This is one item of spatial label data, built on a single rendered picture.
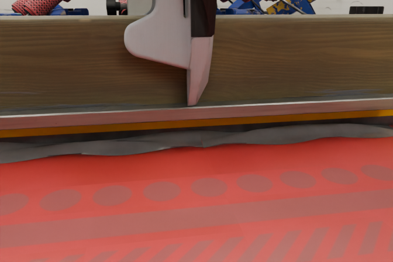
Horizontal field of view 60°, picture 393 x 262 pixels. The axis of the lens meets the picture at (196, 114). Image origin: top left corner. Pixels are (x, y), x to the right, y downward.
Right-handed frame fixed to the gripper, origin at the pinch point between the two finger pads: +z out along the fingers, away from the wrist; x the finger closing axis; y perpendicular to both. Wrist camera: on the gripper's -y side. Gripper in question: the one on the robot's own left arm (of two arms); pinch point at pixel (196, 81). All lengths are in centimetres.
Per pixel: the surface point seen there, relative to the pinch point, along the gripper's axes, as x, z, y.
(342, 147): 4.2, 4.8, -11.0
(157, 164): 4.7, 4.8, 3.5
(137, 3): -35.4, -6.2, 4.3
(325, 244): 14.6, 4.8, -3.8
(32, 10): -66, -4, 30
